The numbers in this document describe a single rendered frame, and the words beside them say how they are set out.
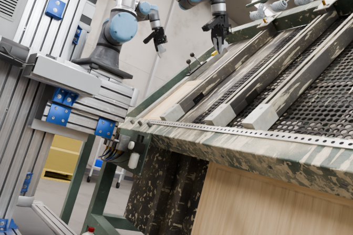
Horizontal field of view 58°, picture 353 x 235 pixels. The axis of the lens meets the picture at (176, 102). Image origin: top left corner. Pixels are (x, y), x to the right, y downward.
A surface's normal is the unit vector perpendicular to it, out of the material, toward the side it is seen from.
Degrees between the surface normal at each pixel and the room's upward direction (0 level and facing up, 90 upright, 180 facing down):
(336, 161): 54
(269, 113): 90
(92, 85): 90
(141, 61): 90
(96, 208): 90
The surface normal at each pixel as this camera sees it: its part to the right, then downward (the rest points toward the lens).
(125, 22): 0.43, 0.11
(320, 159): -0.52, -0.81
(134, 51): 0.64, 0.06
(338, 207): -0.83, -0.31
